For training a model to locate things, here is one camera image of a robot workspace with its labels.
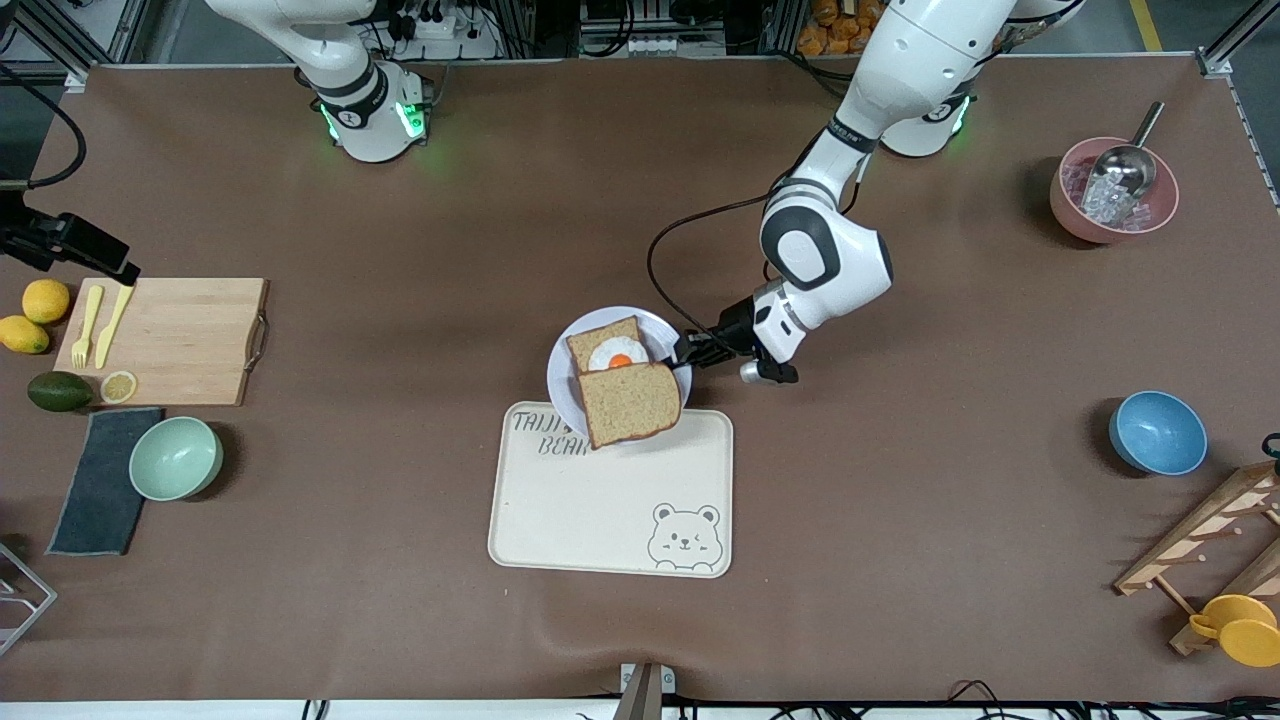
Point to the mint green bowl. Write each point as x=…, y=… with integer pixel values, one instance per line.
x=175, y=458

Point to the pink bowl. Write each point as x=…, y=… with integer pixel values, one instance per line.
x=1070, y=215

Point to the toy fried egg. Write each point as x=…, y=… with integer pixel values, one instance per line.
x=615, y=348

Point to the round yellow lemon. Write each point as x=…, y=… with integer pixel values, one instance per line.
x=46, y=301

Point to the white power strip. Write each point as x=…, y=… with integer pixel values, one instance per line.
x=440, y=25

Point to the yellow lemon slice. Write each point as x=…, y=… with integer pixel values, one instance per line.
x=118, y=387

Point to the round white plate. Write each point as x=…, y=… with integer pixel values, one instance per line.
x=557, y=370

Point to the blue bowl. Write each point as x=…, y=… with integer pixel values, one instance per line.
x=1160, y=435

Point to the bread slice under egg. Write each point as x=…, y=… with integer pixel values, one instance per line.
x=585, y=345

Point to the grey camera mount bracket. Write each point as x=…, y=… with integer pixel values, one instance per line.
x=640, y=700

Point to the dark grey cloth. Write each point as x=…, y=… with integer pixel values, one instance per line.
x=95, y=500

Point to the orange snack packets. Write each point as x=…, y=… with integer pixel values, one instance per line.
x=835, y=25

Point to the white bear print tray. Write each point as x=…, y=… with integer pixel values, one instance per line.
x=600, y=500

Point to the green avocado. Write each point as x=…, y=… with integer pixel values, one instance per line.
x=60, y=391

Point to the yellow plastic fork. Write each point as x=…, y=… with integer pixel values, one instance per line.
x=80, y=355

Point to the silver metal scoop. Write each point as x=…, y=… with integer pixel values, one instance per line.
x=1125, y=170

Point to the oblong yellow lemon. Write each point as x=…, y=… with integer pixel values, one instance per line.
x=22, y=334

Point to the yellow plastic knife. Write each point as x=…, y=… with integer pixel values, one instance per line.
x=112, y=330

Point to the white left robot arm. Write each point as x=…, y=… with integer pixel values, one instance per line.
x=830, y=250

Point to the yellow plastic cup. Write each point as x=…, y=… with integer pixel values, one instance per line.
x=1240, y=630

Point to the wooden peg rack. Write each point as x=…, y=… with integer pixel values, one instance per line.
x=1200, y=530

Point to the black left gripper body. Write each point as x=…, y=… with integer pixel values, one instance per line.
x=731, y=331

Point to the clear plastic ice cubes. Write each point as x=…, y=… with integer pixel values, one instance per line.
x=1105, y=205

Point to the plain brown bread slice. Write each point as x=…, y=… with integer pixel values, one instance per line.
x=630, y=405

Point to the wooden cutting board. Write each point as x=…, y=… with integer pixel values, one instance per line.
x=180, y=340

